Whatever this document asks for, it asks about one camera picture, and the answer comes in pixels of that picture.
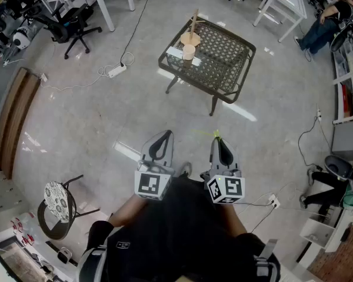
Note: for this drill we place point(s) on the grey cabinet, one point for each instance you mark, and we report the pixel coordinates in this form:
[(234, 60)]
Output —
[(347, 137)]

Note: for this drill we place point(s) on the person's right forearm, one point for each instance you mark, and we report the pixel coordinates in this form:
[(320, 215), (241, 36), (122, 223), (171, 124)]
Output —
[(233, 219)]

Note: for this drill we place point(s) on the white storage shelf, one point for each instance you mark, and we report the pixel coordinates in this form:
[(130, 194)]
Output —
[(348, 69)]

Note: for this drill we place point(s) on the person's left forearm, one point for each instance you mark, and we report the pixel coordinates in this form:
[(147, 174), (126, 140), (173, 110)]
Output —
[(129, 210)]

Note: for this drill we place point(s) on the person's grey shoe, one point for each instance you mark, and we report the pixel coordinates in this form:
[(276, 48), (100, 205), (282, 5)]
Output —
[(186, 167)]

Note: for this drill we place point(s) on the white wall power strip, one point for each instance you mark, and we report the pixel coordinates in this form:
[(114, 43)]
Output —
[(319, 114)]

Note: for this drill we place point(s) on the wooden mug stand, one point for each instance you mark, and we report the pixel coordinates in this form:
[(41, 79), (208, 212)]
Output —
[(190, 38)]

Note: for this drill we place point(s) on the white desk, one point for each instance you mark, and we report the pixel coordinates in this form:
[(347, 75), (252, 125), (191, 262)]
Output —
[(105, 13)]

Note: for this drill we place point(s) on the black metal lattice table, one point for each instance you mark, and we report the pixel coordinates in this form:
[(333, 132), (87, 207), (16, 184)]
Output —
[(223, 63)]

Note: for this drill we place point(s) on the white round machine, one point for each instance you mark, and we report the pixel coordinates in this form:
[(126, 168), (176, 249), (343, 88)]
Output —
[(22, 38)]

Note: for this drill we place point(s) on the brown wooden bench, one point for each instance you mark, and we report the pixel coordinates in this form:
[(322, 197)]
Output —
[(14, 113)]

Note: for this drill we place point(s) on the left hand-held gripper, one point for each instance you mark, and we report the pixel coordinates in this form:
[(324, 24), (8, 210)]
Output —
[(148, 185)]

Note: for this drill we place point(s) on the floral cushion metal chair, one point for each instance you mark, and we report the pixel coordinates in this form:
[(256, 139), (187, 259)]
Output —
[(57, 201)]

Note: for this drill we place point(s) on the small white power adapter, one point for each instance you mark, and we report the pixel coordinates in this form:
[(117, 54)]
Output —
[(43, 77)]

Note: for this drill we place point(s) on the white floor socket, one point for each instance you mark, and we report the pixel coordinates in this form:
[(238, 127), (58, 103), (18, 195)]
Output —
[(273, 201)]

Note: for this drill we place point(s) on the person's black clothing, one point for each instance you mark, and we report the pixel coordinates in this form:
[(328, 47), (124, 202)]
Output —
[(179, 231)]

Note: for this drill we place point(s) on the beige cup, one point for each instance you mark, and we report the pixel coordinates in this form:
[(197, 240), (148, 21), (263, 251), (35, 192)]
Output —
[(189, 51)]

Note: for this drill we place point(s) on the low white table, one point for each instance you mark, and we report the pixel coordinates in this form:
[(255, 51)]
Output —
[(294, 1)]

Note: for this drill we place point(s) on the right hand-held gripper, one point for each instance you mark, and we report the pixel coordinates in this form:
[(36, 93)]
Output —
[(226, 187)]

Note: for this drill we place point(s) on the black office chair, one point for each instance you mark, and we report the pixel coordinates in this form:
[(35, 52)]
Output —
[(61, 28)]

